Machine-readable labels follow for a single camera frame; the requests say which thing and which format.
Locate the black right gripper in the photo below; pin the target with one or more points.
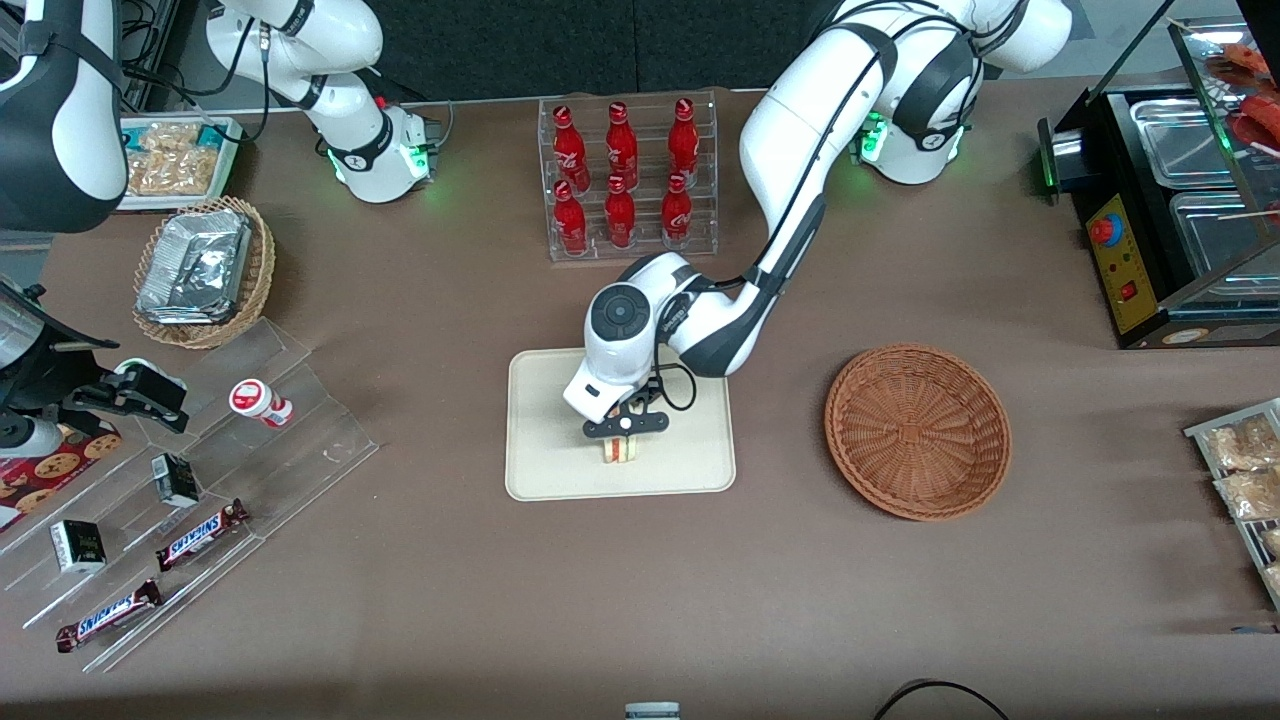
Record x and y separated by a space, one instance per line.
58 372

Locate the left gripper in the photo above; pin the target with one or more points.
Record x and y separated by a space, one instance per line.
651 391

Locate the sandwich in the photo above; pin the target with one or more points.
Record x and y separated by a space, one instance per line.
620 452

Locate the brown round wicker basket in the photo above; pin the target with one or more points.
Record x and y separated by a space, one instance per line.
915 435

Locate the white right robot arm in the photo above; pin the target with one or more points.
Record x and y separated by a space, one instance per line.
340 60

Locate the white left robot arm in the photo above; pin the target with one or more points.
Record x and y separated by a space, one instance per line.
800 130

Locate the cream plastic tray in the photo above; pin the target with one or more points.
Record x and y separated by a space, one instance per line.
690 460

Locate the light wicker basket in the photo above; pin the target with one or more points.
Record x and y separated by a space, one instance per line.
262 260

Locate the white snack tray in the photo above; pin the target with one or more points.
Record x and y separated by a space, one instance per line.
180 203

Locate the tray of packaged snacks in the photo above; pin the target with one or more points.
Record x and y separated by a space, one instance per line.
1192 431

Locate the small black carton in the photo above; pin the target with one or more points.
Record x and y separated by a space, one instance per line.
177 482
78 546

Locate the small red white bottle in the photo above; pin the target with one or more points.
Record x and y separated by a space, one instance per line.
255 400

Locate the stacked foil containers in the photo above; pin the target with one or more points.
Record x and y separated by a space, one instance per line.
195 265

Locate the red cookie box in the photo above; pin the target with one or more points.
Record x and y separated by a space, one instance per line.
40 480

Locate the Snickers chocolate bar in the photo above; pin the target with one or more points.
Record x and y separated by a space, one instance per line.
200 535
108 616

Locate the clear acrylic stepped display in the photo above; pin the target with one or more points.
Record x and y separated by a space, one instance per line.
300 430

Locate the clear acrylic bottle rack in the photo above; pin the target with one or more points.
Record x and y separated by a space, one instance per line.
645 250

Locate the red soda bottle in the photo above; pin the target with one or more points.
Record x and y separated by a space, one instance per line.
621 135
570 218
676 208
619 212
567 140
683 130

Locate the clear bag of crackers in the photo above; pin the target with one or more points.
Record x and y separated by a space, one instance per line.
170 172
165 135

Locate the small grey device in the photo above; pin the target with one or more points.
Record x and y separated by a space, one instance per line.
652 712

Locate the black glass food warmer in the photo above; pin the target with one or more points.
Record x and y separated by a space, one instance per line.
1120 270

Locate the steel warmer pan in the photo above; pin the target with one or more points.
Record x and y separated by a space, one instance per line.
1180 140
1215 240

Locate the clear bag of snacks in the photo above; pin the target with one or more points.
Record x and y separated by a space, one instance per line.
1273 542
1275 580
1245 443
1255 495

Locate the blue tape strip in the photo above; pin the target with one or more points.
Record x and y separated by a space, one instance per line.
1255 629

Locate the red food in warmer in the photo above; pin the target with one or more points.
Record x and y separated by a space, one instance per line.
1255 125

